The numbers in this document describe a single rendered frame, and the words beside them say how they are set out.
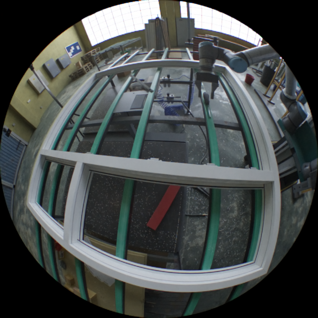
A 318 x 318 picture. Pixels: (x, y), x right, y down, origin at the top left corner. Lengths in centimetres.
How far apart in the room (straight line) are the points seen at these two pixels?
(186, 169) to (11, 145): 608
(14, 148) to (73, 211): 568
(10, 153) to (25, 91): 270
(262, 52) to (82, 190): 105
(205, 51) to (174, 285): 101
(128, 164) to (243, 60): 68
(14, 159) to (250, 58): 646
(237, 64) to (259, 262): 87
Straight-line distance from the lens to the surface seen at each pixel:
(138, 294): 97
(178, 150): 76
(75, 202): 53
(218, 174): 38
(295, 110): 123
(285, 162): 157
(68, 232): 56
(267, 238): 58
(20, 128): 624
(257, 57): 69
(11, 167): 611
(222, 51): 75
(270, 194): 56
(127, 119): 68
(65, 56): 813
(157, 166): 36
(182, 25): 737
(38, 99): 673
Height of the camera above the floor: 127
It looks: 66 degrees down
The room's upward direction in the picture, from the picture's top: 16 degrees counter-clockwise
